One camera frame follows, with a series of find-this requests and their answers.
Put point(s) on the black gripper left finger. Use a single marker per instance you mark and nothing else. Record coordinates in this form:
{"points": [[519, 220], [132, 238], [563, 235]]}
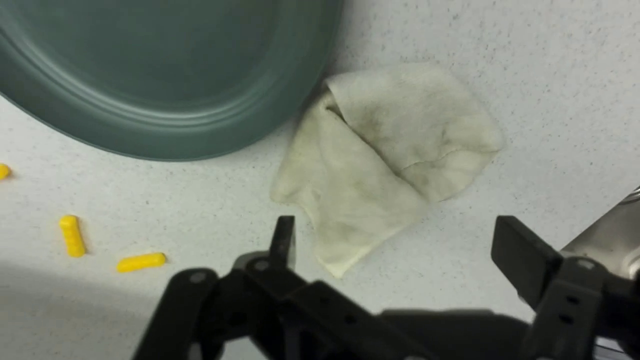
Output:
{"points": [[201, 312]]}

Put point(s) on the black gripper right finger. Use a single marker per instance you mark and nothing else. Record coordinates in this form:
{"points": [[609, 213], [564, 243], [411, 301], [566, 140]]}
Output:
{"points": [[572, 301]]}

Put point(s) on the beige cloth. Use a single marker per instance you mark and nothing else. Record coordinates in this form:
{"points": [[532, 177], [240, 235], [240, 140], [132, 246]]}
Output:
{"points": [[400, 132]]}

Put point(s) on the dark green round plate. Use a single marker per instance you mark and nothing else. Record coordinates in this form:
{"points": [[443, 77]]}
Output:
{"points": [[132, 67]]}

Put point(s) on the stainless steel sink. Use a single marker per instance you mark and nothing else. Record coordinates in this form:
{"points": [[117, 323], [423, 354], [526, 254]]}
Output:
{"points": [[610, 233]]}

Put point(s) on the small yellow capsule piece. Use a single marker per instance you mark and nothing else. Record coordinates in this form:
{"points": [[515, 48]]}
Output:
{"points": [[141, 261], [3, 170], [72, 235]]}

